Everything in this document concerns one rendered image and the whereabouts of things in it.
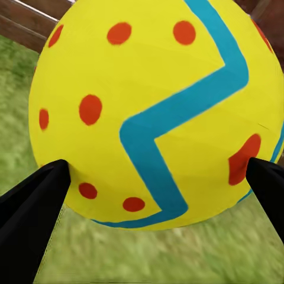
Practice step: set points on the easter egg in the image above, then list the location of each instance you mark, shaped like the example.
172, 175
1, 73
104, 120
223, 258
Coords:
157, 107

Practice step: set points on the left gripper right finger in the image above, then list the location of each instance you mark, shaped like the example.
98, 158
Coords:
267, 182

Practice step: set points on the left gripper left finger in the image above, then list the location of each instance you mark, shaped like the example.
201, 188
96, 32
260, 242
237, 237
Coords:
28, 213

